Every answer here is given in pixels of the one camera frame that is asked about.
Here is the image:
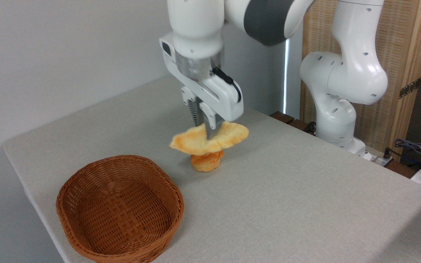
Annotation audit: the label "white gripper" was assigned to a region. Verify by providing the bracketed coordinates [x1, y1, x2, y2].
[159, 32, 244, 139]

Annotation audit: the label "long braided bread loaf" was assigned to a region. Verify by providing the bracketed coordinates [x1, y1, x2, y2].
[169, 122, 250, 156]

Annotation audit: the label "small round orange bread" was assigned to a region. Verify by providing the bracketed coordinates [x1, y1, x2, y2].
[190, 150, 224, 172]

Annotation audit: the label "brown wooden block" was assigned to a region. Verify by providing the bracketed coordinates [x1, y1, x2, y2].
[270, 111, 295, 125]
[288, 119, 316, 136]

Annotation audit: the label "brown wicker basket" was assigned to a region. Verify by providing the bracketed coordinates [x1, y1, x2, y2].
[56, 155, 185, 263]

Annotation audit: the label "metal screen hinge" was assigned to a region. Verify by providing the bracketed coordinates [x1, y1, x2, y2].
[399, 78, 421, 99]

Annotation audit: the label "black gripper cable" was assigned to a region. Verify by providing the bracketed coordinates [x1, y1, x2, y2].
[212, 66, 242, 103]

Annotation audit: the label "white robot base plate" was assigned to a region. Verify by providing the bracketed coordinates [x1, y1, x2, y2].
[355, 145, 394, 167]

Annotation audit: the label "bundle of dark cables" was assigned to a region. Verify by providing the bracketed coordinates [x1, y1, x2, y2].
[384, 139, 421, 172]

